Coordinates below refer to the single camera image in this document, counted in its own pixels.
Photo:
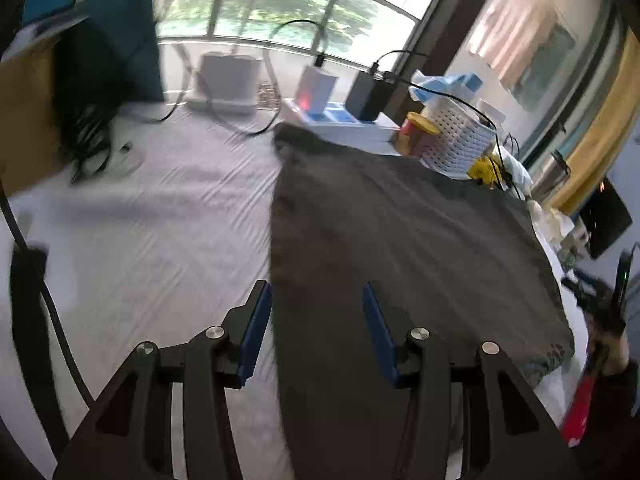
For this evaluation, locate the red and yellow can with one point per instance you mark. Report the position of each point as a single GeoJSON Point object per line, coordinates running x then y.
{"type": "Point", "coordinates": [415, 132]}

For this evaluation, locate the white plastic container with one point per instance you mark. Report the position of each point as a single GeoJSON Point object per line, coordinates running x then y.
{"type": "Point", "coordinates": [230, 80]}

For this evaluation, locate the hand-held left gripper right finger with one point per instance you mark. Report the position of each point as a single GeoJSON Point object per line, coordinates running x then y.
{"type": "Point", "coordinates": [380, 340]}

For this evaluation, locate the white table sheet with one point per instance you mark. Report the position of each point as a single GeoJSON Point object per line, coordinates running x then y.
{"type": "Point", "coordinates": [175, 235]}

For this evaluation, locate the white charger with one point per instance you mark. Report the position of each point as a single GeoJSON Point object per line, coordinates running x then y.
{"type": "Point", "coordinates": [316, 89]}

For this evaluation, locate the white power strip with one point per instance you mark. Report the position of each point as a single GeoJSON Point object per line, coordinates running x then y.
{"type": "Point", "coordinates": [350, 130]}

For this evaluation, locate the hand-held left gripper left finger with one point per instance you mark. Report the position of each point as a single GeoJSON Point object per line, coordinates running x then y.
{"type": "Point", "coordinates": [255, 330]}

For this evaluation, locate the red object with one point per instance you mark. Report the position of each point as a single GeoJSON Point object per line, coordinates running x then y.
{"type": "Point", "coordinates": [580, 410]}

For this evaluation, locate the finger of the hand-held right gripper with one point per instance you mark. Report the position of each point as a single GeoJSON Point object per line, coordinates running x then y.
{"type": "Point", "coordinates": [585, 290]}

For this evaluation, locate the blue capped bottle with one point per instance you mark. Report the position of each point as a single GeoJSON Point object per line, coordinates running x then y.
{"type": "Point", "coordinates": [467, 82]}

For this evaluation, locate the beige hanging shirt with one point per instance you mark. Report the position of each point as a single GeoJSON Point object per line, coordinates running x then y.
{"type": "Point", "coordinates": [515, 30]}

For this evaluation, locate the white perforated basket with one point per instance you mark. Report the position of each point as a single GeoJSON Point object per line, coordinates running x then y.
{"type": "Point", "coordinates": [457, 137]}

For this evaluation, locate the steel thermos bottle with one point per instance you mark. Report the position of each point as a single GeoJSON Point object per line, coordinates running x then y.
{"type": "Point", "coordinates": [550, 180]}

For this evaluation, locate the brown cardboard box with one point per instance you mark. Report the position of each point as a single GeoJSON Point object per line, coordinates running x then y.
{"type": "Point", "coordinates": [25, 120]}

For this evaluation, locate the black television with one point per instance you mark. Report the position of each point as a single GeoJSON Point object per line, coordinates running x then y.
{"type": "Point", "coordinates": [605, 220]}

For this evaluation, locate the yellow curtain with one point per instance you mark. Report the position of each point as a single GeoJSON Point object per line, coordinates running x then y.
{"type": "Point", "coordinates": [600, 135]}

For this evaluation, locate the white plastic bag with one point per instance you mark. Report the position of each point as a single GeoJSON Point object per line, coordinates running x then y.
{"type": "Point", "coordinates": [517, 172]}

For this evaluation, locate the teal curtain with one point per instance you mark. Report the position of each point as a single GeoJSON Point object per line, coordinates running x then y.
{"type": "Point", "coordinates": [125, 35]}

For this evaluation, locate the black charger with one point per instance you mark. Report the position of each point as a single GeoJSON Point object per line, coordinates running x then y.
{"type": "Point", "coordinates": [367, 96]}

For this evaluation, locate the dark grey t-shirt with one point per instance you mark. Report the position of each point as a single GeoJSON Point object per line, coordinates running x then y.
{"type": "Point", "coordinates": [400, 235]}

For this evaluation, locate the yellow printed bag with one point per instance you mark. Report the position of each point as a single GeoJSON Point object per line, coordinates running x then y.
{"type": "Point", "coordinates": [485, 172]}

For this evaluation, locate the black window frame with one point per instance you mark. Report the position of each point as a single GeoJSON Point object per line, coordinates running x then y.
{"type": "Point", "coordinates": [440, 25]}

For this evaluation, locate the person's right forearm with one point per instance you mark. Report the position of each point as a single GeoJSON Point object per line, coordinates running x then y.
{"type": "Point", "coordinates": [620, 425]}

